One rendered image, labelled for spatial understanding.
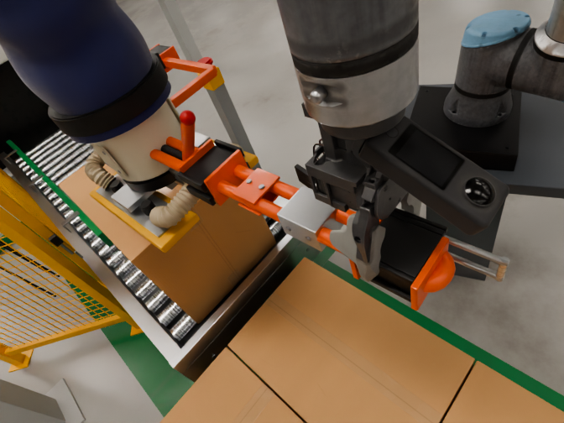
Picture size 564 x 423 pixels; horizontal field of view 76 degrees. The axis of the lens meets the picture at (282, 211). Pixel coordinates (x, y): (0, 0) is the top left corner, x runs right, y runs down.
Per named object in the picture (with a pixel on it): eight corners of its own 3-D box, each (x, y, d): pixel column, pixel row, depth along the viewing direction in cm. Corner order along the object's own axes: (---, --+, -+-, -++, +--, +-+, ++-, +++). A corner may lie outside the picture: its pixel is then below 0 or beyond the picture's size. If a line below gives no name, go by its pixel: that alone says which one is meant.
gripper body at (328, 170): (354, 161, 43) (337, 67, 34) (423, 185, 38) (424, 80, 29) (315, 205, 40) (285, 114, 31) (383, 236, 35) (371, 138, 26)
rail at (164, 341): (18, 175, 264) (-4, 156, 250) (24, 170, 266) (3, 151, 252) (196, 383, 125) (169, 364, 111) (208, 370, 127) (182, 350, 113)
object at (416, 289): (352, 277, 45) (347, 255, 41) (383, 235, 48) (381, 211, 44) (417, 311, 40) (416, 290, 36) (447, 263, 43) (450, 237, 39)
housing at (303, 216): (283, 234, 53) (274, 215, 50) (310, 203, 56) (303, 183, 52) (321, 254, 49) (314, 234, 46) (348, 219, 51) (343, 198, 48)
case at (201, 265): (122, 247, 159) (57, 184, 130) (190, 188, 173) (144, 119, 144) (198, 325, 123) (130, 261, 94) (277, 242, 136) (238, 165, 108)
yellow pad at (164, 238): (92, 198, 91) (79, 185, 88) (123, 173, 95) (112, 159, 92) (165, 254, 71) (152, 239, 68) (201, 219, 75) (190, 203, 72)
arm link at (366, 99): (442, 17, 25) (365, 94, 22) (440, 80, 29) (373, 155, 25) (339, 13, 31) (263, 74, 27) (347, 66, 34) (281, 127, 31)
